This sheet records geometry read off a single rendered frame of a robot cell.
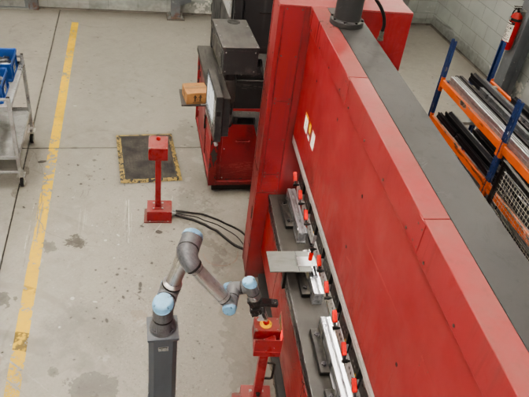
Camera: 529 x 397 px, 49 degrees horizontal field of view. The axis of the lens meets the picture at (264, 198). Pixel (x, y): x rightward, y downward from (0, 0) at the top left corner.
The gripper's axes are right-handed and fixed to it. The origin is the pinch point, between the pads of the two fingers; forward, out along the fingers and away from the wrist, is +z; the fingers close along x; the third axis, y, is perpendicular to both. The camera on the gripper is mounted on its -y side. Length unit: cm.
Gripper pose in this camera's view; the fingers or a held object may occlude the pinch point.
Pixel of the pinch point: (267, 319)
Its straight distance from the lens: 354.8
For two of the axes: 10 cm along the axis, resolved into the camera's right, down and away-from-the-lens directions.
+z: 2.4, 7.7, 6.0
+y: -9.7, 2.2, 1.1
